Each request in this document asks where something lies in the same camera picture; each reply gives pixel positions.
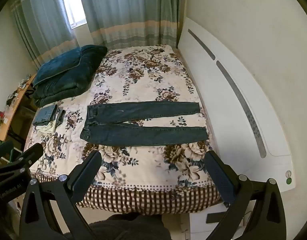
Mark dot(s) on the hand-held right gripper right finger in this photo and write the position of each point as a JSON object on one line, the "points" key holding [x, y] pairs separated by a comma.
{"points": [[218, 177]]}

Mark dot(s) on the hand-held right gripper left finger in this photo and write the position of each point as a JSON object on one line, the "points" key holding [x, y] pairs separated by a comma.
{"points": [[89, 170]]}

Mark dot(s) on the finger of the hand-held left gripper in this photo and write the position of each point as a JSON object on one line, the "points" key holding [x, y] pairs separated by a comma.
{"points": [[2, 148], [26, 158]]}

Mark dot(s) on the dark blue denim pants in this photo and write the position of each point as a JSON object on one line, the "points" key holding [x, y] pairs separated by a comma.
{"points": [[143, 110]]}

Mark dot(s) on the wooden desk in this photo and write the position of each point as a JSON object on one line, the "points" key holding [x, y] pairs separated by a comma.
{"points": [[11, 120]]}

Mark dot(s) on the folded cream garment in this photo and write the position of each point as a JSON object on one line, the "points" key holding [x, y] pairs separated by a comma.
{"points": [[47, 128]]}

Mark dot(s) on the folded light blue jeans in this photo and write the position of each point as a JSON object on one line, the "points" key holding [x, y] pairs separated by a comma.
{"points": [[44, 115]]}

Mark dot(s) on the floral printed blanket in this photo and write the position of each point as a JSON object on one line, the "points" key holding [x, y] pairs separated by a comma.
{"points": [[143, 172]]}

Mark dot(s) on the folded dark garment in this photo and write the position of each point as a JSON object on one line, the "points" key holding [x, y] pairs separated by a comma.
{"points": [[60, 116]]}

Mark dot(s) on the clutter on desk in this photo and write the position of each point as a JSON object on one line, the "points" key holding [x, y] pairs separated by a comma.
{"points": [[17, 93]]}

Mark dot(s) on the round white sticker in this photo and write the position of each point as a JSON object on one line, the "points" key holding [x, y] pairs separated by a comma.
{"points": [[288, 173]]}

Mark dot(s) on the round green sticker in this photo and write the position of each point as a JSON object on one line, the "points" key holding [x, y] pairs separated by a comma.
{"points": [[289, 180]]}

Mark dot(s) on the folded teal plush blanket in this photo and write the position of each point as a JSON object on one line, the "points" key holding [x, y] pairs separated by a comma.
{"points": [[68, 72]]}

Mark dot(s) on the white bed headboard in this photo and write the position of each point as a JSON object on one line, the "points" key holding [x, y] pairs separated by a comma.
{"points": [[218, 80]]}

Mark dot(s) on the window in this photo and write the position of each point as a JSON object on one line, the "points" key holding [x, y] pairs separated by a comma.
{"points": [[72, 2]]}

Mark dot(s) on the white bed frame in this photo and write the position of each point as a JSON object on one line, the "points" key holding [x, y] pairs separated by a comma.
{"points": [[198, 228]]}

